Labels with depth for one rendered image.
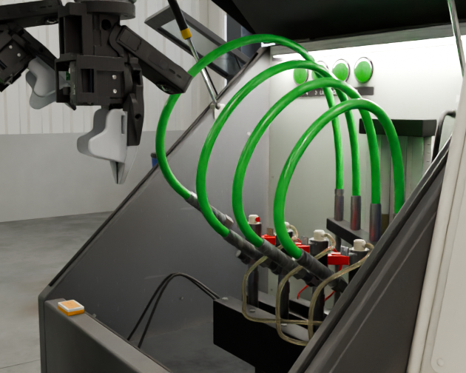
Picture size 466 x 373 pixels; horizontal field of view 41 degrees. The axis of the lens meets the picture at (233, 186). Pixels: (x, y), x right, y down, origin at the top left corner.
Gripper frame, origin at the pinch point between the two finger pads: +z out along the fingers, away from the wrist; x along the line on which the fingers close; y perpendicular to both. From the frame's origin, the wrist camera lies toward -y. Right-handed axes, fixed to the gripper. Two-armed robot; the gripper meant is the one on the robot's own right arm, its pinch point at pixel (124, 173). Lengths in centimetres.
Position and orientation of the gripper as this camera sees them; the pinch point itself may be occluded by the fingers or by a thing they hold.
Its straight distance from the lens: 78.1
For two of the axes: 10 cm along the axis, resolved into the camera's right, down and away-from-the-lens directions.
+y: -8.2, 0.7, -5.7
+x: 5.8, 1.0, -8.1
